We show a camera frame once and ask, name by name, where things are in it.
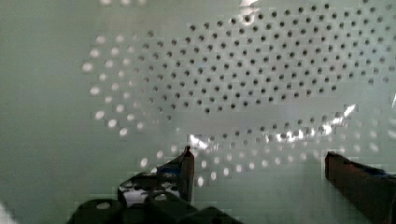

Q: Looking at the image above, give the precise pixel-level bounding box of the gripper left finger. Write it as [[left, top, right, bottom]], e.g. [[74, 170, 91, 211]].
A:
[[117, 146, 194, 207]]

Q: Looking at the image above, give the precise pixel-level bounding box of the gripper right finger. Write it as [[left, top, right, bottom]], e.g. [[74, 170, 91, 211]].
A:
[[325, 151, 396, 224]]

